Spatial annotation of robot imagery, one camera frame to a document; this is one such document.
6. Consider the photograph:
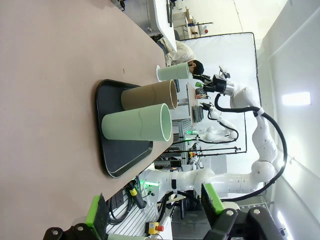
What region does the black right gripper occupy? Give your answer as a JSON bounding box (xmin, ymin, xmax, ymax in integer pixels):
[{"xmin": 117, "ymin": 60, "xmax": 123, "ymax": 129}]
[{"xmin": 199, "ymin": 73, "xmax": 228, "ymax": 94}]

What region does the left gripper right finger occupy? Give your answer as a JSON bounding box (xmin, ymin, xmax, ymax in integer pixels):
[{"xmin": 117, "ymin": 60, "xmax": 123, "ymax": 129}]
[{"xmin": 200, "ymin": 182, "xmax": 289, "ymax": 240}]

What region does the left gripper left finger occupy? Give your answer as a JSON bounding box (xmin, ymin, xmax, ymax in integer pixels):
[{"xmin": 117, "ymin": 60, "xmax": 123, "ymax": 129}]
[{"xmin": 42, "ymin": 192, "xmax": 109, "ymax": 240}]

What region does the light green tall cup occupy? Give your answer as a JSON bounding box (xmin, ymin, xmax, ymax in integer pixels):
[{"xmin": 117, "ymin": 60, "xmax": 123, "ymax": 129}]
[
  {"xmin": 101, "ymin": 102, "xmax": 174, "ymax": 144},
  {"xmin": 157, "ymin": 62, "xmax": 191, "ymax": 82}
]

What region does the brown tall cup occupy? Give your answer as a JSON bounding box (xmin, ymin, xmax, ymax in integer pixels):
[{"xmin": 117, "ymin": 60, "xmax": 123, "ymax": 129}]
[{"xmin": 120, "ymin": 79, "xmax": 179, "ymax": 111}]

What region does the wooden topped distant desk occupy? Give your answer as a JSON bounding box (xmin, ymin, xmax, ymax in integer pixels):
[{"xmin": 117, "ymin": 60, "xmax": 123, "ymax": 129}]
[{"xmin": 186, "ymin": 83, "xmax": 209, "ymax": 124}]

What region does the white backdrop screen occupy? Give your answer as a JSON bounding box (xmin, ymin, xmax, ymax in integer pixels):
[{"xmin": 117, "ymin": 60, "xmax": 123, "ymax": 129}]
[{"xmin": 179, "ymin": 31, "xmax": 262, "ymax": 154}]

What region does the seated person in cream top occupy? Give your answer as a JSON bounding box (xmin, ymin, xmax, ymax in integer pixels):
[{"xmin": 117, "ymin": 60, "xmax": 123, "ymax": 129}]
[{"xmin": 163, "ymin": 40, "xmax": 205, "ymax": 76}]

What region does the black yellow handheld device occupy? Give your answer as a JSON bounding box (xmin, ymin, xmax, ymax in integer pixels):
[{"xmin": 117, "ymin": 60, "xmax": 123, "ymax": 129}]
[{"xmin": 128, "ymin": 180, "xmax": 148, "ymax": 209}]

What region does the yellow red emergency stop button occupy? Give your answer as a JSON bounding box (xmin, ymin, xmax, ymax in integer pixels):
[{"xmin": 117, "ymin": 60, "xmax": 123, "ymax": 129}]
[{"xmin": 145, "ymin": 220, "xmax": 165, "ymax": 235}]

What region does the black plastic tray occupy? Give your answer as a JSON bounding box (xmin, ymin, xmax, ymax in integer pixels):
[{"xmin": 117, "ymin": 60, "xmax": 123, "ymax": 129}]
[{"xmin": 95, "ymin": 78, "xmax": 154, "ymax": 180}]

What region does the white side table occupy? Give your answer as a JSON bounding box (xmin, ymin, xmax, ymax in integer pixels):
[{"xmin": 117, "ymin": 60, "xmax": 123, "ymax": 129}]
[{"xmin": 152, "ymin": 0, "xmax": 179, "ymax": 53}]

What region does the coiled black cable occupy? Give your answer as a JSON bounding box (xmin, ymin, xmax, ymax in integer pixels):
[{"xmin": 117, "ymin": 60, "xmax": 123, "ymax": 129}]
[{"xmin": 108, "ymin": 194, "xmax": 137, "ymax": 225}]

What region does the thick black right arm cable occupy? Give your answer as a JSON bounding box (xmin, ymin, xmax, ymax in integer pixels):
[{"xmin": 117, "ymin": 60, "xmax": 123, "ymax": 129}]
[{"xmin": 214, "ymin": 92, "xmax": 289, "ymax": 201}]

